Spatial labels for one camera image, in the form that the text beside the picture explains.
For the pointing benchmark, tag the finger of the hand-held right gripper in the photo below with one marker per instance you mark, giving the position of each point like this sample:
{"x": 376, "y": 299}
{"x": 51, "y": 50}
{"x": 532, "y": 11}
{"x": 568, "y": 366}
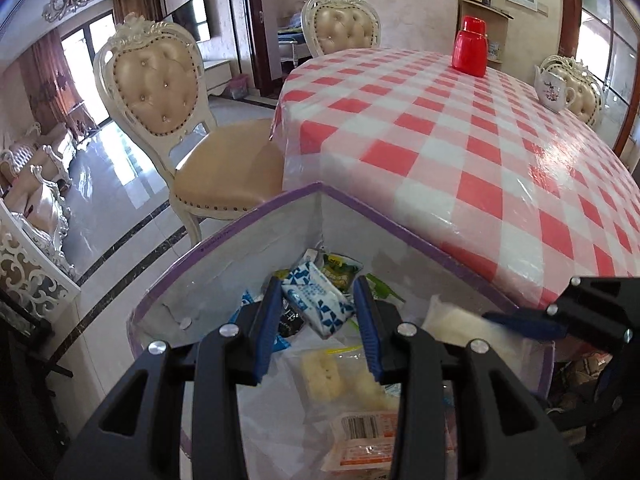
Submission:
{"x": 530, "y": 326}
{"x": 622, "y": 395}

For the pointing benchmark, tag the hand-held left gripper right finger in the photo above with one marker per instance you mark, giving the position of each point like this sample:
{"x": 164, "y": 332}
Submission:
{"x": 367, "y": 330}

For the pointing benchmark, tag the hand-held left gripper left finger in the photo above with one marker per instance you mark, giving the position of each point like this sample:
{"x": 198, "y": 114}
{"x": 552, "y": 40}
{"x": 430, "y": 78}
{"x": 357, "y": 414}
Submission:
{"x": 267, "y": 330}

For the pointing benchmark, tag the black snack packet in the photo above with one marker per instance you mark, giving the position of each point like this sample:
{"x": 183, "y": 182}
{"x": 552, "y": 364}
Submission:
{"x": 290, "y": 320}

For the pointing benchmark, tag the green yellow snack packet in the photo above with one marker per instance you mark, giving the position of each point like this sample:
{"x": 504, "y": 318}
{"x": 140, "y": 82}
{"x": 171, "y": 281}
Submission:
{"x": 340, "y": 270}
{"x": 382, "y": 290}

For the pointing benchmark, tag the blue white patterned snack packet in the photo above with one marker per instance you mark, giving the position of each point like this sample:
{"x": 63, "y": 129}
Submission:
{"x": 315, "y": 295}

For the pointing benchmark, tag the clear bag of sponge cake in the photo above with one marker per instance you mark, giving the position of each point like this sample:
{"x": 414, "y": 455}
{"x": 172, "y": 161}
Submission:
{"x": 325, "y": 375}

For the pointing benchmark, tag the clear zip bag pale bread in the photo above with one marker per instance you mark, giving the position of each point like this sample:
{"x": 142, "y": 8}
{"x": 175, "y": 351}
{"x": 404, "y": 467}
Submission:
{"x": 460, "y": 325}

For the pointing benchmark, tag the purple rimmed storage box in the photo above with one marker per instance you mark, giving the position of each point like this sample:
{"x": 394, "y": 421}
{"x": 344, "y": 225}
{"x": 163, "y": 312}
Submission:
{"x": 280, "y": 240}

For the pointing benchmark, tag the beige tufted dining chair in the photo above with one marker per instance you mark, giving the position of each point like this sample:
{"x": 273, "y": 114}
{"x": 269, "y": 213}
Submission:
{"x": 585, "y": 95}
{"x": 155, "y": 95}
{"x": 345, "y": 25}

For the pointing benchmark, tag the white floral teapot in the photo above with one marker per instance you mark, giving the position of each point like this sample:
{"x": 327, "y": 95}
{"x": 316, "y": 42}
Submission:
{"x": 552, "y": 87}

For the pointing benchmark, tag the pink plastic container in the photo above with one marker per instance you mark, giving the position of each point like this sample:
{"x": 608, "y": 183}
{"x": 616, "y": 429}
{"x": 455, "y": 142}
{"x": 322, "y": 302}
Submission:
{"x": 235, "y": 87}

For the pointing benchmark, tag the white television stand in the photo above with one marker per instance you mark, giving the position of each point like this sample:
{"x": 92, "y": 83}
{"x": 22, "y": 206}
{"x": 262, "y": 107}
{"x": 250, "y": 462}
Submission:
{"x": 217, "y": 77}

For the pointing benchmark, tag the ornate white sofa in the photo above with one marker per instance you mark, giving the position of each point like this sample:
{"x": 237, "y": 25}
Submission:
{"x": 30, "y": 195}

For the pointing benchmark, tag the red thermos jug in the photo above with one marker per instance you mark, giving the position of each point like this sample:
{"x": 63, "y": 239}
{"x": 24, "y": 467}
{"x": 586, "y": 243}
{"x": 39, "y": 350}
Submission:
{"x": 470, "y": 52}

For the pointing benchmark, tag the glass partition door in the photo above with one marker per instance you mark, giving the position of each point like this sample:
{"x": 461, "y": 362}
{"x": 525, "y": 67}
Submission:
{"x": 612, "y": 50}

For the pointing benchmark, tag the brown curtain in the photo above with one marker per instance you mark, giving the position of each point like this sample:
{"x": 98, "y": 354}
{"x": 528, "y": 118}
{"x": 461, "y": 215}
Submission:
{"x": 137, "y": 5}

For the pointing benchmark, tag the wooden wall shelf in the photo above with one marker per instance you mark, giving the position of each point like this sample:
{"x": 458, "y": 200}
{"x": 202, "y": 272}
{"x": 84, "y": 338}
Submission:
{"x": 495, "y": 35}

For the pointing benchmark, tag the wall television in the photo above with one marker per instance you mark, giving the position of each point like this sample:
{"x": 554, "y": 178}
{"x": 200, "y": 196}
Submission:
{"x": 192, "y": 17}

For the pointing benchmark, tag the white wall switch panel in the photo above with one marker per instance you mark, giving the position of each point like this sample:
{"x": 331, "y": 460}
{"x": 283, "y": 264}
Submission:
{"x": 525, "y": 0}

